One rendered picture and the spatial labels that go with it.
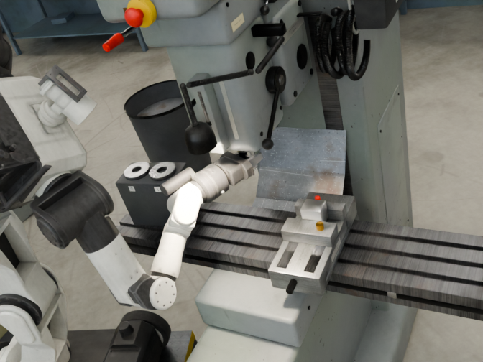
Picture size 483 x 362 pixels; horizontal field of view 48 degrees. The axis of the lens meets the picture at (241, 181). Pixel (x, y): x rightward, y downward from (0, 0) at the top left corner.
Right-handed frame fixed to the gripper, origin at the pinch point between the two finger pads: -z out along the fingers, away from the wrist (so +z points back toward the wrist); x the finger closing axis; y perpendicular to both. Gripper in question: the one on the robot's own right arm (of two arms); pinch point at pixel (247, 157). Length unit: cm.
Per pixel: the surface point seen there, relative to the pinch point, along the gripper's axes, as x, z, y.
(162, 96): 205, -81, 70
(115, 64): 438, -154, 122
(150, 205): 35.4, 19.3, 20.5
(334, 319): -14, -9, 68
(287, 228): -13.6, 2.0, 18.4
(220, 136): -6.6, 10.9, -15.3
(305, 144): 11.8, -32.3, 17.7
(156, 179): 31.6, 15.5, 10.2
